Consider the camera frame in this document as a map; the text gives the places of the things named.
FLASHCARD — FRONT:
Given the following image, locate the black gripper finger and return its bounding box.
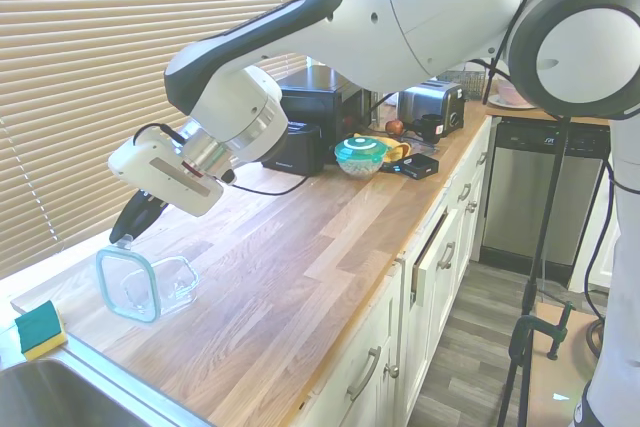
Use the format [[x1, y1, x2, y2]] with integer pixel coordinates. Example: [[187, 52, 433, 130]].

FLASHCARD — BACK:
[[130, 190, 170, 223], [108, 199, 154, 248]]

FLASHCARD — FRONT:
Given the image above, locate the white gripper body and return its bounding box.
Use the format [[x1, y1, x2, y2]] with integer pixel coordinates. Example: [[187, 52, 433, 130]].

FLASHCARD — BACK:
[[107, 139, 225, 218]]

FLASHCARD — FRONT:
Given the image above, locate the clear glass food container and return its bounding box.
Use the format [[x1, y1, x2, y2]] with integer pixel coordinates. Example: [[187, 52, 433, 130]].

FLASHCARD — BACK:
[[122, 254, 201, 321]]

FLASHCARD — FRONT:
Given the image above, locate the round teal white lid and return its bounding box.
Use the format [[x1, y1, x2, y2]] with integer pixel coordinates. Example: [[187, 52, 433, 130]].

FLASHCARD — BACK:
[[333, 136, 391, 164]]

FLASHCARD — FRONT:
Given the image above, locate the wide beige window blind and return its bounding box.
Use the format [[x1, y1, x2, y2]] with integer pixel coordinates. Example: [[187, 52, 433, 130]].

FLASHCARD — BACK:
[[0, 0, 307, 281]]

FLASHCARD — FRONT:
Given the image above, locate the yellow green sponge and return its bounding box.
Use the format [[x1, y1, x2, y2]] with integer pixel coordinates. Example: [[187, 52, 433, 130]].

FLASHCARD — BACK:
[[13, 299, 69, 363]]

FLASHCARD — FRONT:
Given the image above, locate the black countertop appliance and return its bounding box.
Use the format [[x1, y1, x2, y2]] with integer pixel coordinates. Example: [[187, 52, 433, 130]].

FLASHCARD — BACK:
[[259, 119, 324, 177]]

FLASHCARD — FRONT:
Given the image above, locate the black toaster oven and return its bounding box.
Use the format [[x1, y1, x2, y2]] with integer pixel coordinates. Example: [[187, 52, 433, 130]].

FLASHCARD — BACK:
[[275, 65, 379, 136]]

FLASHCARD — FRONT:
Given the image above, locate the stainless steel sink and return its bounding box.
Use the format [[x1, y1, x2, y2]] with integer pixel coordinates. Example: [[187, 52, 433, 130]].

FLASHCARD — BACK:
[[0, 354, 216, 427]]

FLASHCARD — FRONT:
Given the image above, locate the clear round bowl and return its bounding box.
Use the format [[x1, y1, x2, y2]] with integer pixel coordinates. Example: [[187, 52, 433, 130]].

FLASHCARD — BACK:
[[334, 151, 389, 182]]

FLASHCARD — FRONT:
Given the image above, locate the yellow cloth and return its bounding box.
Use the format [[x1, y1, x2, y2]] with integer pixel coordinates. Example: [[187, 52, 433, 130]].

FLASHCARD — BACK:
[[352, 132, 412, 161]]

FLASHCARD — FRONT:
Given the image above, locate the black flat box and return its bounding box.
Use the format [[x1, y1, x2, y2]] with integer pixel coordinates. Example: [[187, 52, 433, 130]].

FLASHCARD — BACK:
[[399, 154, 440, 181]]

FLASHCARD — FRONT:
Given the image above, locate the black mug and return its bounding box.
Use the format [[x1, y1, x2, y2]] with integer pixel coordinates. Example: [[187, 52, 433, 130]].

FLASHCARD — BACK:
[[412, 113, 446, 144]]

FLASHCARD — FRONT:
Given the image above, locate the silver toaster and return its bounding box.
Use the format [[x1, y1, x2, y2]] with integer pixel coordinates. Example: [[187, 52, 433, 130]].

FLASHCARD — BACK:
[[397, 80, 467, 137]]

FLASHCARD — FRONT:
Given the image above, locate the white kitchen base cabinet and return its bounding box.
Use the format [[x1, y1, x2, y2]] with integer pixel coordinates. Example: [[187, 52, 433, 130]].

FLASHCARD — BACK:
[[299, 116, 494, 427]]

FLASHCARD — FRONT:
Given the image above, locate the white plate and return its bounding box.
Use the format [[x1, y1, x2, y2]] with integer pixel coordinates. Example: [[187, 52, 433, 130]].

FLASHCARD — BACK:
[[485, 94, 537, 111]]

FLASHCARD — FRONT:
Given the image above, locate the pink bowl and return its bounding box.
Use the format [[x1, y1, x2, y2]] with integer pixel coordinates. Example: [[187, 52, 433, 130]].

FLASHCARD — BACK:
[[496, 79, 526, 102]]

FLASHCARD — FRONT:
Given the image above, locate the stainless steel dishwasher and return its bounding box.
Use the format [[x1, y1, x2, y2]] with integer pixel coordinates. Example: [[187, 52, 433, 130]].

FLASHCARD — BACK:
[[478, 116, 614, 288]]

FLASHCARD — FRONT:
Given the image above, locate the black tripod stand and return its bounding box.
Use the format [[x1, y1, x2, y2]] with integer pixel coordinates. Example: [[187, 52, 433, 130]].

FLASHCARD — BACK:
[[494, 114, 574, 427]]

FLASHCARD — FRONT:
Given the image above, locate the green clamp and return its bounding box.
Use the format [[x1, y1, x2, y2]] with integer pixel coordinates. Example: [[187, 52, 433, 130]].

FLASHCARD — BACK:
[[509, 300, 575, 363]]

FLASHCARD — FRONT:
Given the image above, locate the white side cabinet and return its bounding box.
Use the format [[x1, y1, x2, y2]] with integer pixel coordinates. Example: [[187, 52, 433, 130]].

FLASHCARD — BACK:
[[569, 166, 621, 294]]

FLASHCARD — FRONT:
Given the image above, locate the brown base board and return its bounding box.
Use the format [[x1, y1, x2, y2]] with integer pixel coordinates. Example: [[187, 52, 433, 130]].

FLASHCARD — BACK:
[[519, 299, 614, 427]]

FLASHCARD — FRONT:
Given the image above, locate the long silver bar handle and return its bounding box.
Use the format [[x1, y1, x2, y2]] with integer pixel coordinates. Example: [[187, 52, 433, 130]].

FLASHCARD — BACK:
[[347, 345, 382, 402]]

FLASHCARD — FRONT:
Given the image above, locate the dark wire basket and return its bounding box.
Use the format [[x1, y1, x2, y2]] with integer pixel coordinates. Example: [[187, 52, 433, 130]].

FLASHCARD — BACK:
[[439, 69, 489, 101]]

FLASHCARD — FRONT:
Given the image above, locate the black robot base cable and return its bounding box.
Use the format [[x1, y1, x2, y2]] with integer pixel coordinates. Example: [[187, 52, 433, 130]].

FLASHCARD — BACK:
[[582, 146, 626, 359]]

